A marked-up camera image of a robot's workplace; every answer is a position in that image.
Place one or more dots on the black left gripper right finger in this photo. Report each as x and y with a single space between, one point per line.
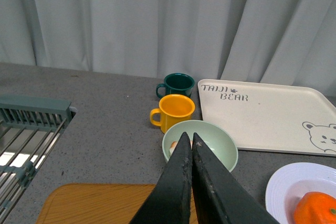
218 196

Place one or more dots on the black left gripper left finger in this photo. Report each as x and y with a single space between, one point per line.
170 200

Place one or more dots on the white round plate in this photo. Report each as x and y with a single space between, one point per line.
290 183

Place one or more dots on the orange mandarin fruit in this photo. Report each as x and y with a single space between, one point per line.
315 207

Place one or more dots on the light green bowl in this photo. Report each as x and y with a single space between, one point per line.
222 145

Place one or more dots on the toy fried egg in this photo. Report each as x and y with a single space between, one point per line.
172 147

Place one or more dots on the yellow mug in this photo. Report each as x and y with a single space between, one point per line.
173 109

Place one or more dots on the wooden cutting board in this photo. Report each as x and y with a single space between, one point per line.
94 203

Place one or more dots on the beige bear serving tray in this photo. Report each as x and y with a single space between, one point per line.
270 117

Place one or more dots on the dark green mug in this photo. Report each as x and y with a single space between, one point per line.
176 83

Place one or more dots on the green metal dish rack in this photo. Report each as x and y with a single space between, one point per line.
30 127

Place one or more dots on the white curtain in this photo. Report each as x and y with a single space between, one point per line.
290 42

